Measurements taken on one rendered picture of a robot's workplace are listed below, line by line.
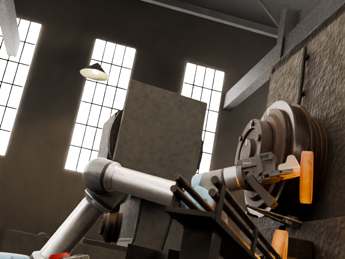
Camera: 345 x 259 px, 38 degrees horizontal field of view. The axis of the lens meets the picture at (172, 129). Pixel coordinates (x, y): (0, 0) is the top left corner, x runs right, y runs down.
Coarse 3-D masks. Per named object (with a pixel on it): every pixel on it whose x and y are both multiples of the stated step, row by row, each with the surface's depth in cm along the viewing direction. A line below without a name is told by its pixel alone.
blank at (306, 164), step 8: (304, 152) 145; (312, 152) 145; (304, 160) 142; (312, 160) 142; (304, 168) 140; (312, 168) 142; (304, 176) 140; (312, 176) 150; (304, 184) 140; (312, 184) 149; (304, 192) 141; (312, 192) 152; (304, 200) 143
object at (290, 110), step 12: (288, 108) 186; (300, 108) 190; (288, 120) 183; (300, 120) 181; (300, 132) 177; (300, 144) 175; (300, 156) 174; (288, 180) 173; (276, 192) 179; (288, 192) 176; (288, 204) 179; (264, 216) 186; (276, 216) 187
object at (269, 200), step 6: (246, 180) 151; (252, 180) 150; (252, 186) 150; (258, 186) 149; (258, 192) 149; (264, 192) 148; (264, 198) 147; (270, 198) 147; (264, 204) 149; (270, 204) 146; (276, 204) 148
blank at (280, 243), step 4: (276, 232) 134; (280, 232) 134; (284, 232) 134; (276, 236) 132; (280, 236) 132; (284, 236) 132; (276, 240) 131; (280, 240) 131; (284, 240) 131; (272, 244) 131; (276, 244) 130; (280, 244) 130; (284, 244) 130; (276, 248) 130; (280, 248) 129; (284, 248) 131; (280, 252) 129; (284, 252) 132; (272, 256) 129; (280, 256) 128; (284, 256) 138
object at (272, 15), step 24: (144, 0) 1042; (168, 0) 1046; (192, 0) 1304; (216, 0) 1284; (240, 0) 1264; (264, 0) 1245; (288, 0) 1227; (312, 0) 1209; (240, 24) 1070; (264, 24) 1356
